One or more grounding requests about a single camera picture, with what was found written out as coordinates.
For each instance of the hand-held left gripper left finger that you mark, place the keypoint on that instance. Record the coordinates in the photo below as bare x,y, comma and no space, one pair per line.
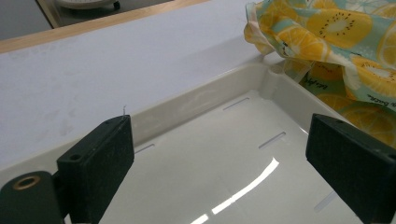
96,168

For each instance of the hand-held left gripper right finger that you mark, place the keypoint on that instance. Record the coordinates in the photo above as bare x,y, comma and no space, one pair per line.
351,165

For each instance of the white plastic tray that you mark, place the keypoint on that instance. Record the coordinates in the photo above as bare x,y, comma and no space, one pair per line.
218,149

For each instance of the fruit print cloth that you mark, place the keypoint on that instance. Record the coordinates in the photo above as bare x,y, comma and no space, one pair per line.
339,34

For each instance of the white table board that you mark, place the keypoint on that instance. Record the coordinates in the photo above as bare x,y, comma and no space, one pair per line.
93,71

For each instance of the wooden table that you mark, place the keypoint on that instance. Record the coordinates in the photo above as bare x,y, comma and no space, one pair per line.
93,26

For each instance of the wooden desk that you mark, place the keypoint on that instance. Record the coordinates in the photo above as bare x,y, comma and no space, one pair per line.
49,12

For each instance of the office chair base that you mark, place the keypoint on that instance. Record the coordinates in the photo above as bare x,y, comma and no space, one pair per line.
87,3

